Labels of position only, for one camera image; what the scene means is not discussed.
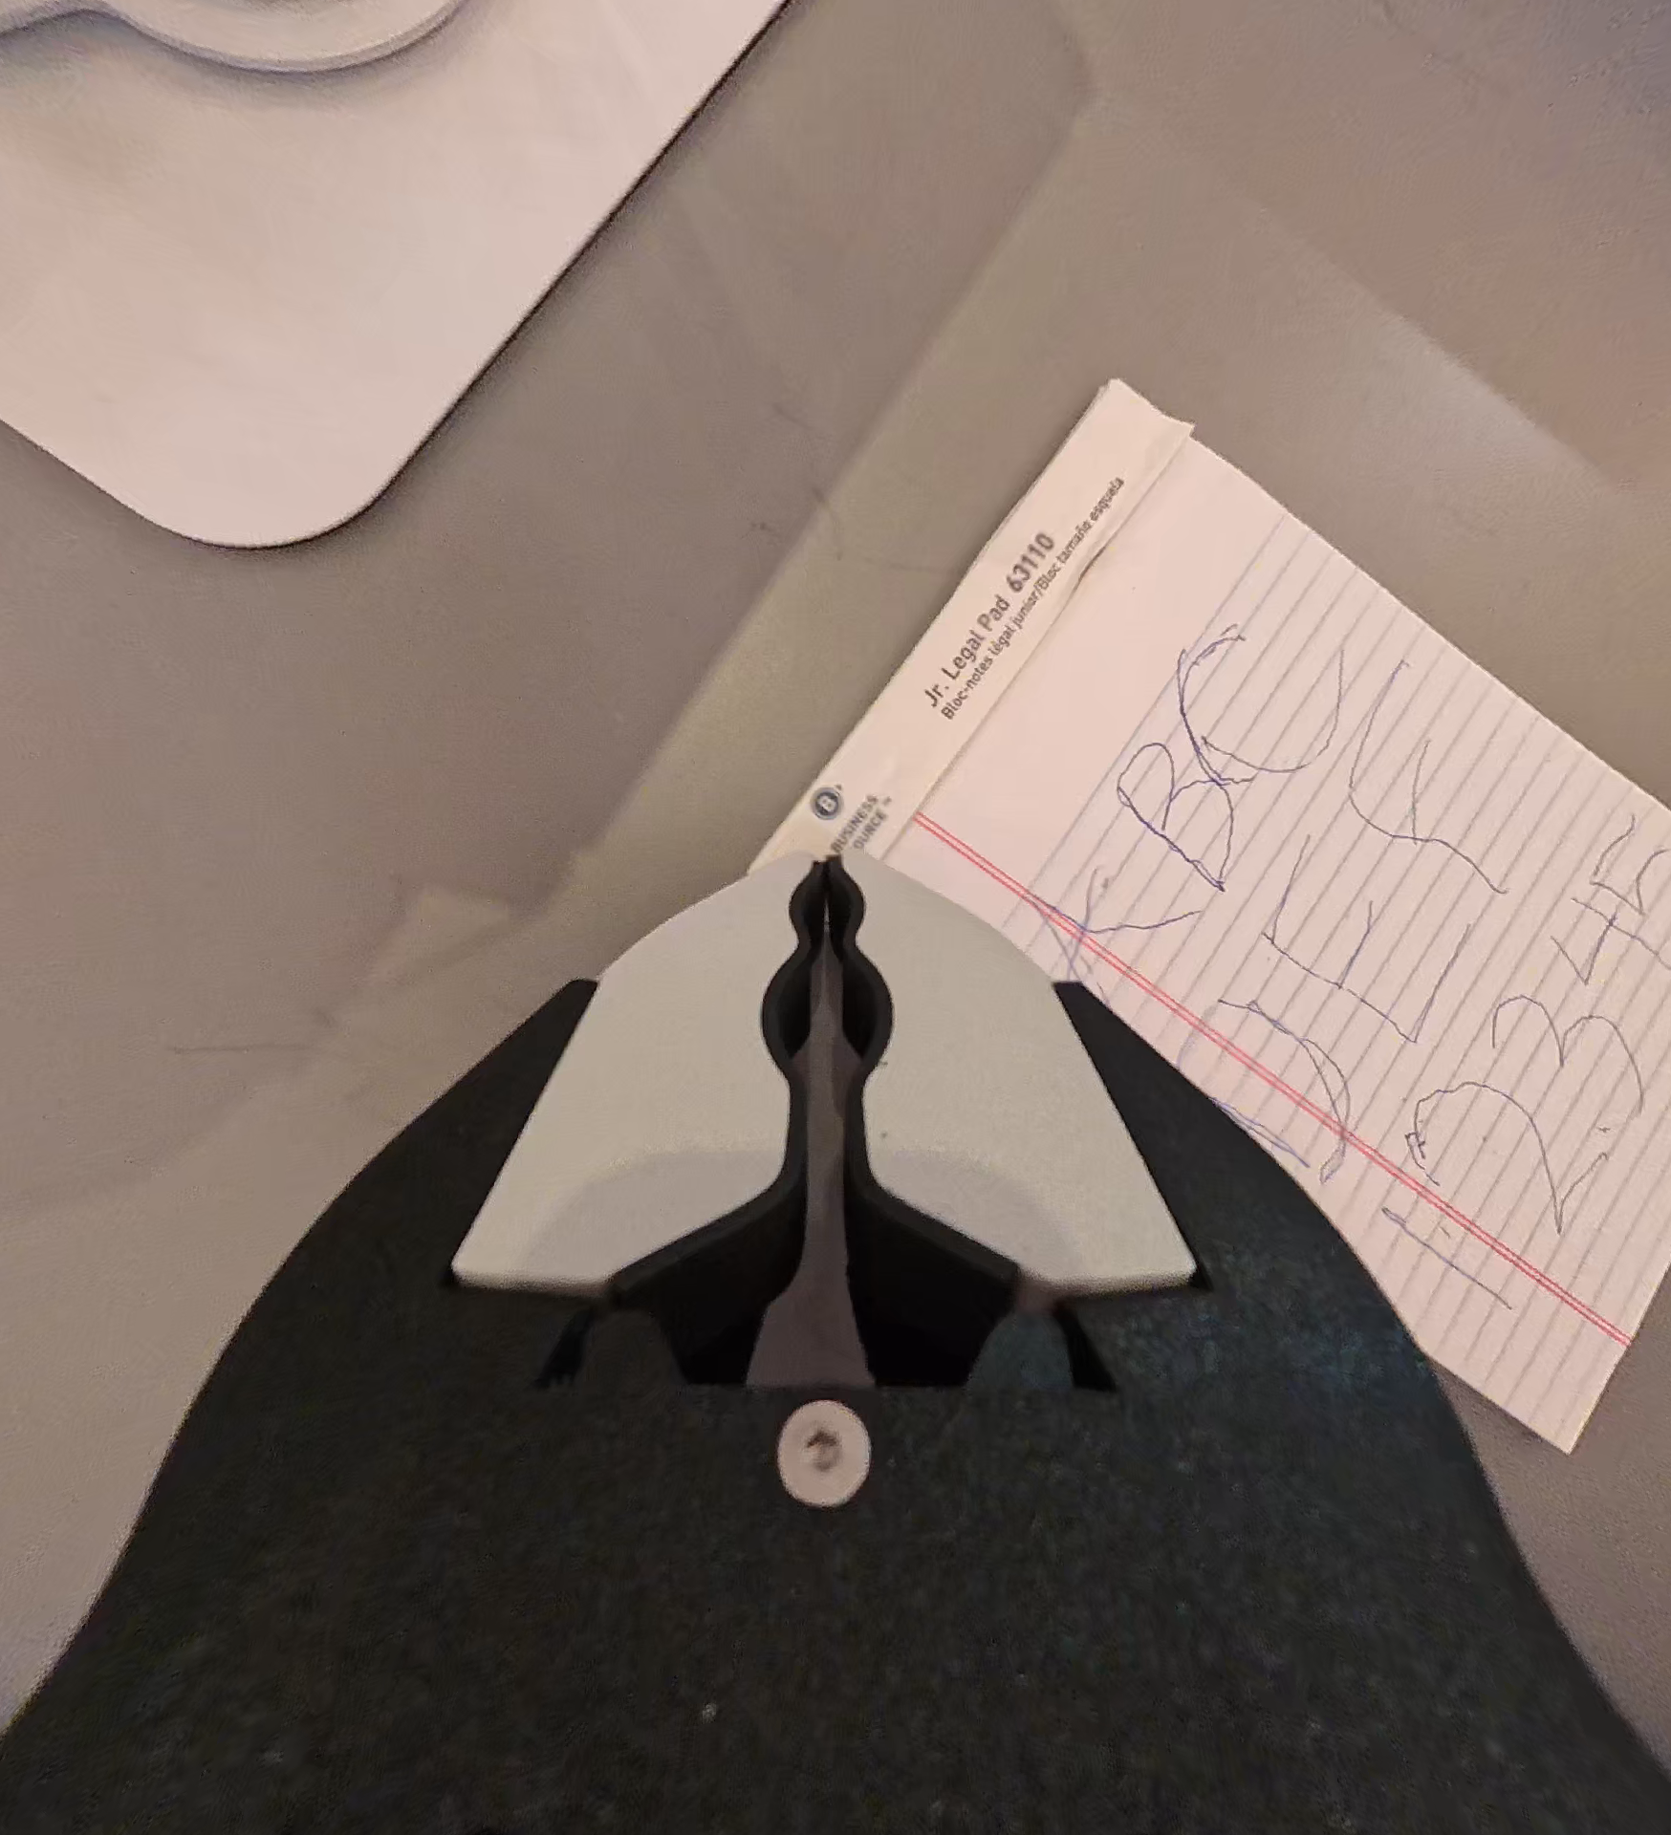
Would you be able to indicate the white document stand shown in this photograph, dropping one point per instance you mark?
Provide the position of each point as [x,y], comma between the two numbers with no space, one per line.
[275,287]

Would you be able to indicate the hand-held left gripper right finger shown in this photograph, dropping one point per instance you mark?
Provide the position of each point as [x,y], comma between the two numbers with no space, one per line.
[1022,1119]

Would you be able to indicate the white lined notepad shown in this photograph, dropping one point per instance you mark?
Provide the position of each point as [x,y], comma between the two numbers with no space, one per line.
[1351,861]

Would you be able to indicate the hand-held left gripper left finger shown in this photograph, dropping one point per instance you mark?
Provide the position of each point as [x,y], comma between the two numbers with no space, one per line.
[635,1119]

